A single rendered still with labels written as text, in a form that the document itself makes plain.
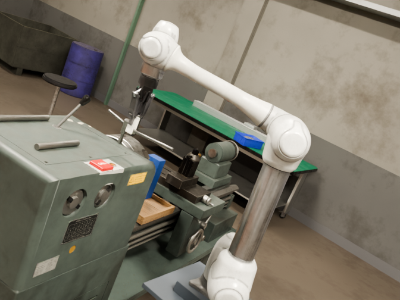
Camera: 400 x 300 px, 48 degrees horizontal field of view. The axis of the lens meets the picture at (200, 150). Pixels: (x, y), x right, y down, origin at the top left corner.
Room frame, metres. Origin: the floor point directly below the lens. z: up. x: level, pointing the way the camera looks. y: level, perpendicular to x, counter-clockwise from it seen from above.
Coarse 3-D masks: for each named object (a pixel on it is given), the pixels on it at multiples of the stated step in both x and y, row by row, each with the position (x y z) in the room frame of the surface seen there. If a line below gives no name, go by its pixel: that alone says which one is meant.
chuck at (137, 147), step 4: (128, 136) 1.97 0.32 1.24; (128, 140) 1.91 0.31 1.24; (132, 140) 1.94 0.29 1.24; (136, 140) 1.96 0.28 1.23; (132, 144) 1.91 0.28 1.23; (136, 144) 1.93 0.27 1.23; (140, 144) 1.96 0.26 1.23; (132, 148) 1.88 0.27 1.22; (136, 148) 1.90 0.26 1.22; (140, 148) 1.93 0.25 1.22; (136, 152) 1.88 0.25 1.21; (140, 152) 1.91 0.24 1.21
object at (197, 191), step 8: (168, 168) 2.59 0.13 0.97; (160, 176) 2.42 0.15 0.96; (168, 184) 2.39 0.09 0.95; (176, 192) 2.37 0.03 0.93; (184, 192) 2.35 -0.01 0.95; (192, 192) 2.36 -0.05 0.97; (200, 192) 2.41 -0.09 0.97; (208, 192) 2.46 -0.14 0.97; (192, 200) 2.33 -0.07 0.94; (200, 200) 2.37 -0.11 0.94
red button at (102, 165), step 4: (96, 160) 1.45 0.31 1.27; (100, 160) 1.46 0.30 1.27; (92, 164) 1.42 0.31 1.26; (96, 164) 1.41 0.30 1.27; (100, 164) 1.42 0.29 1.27; (104, 164) 1.44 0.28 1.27; (108, 164) 1.45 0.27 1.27; (100, 168) 1.40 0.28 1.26; (104, 168) 1.41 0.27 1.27; (108, 168) 1.43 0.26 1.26; (112, 168) 1.45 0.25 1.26
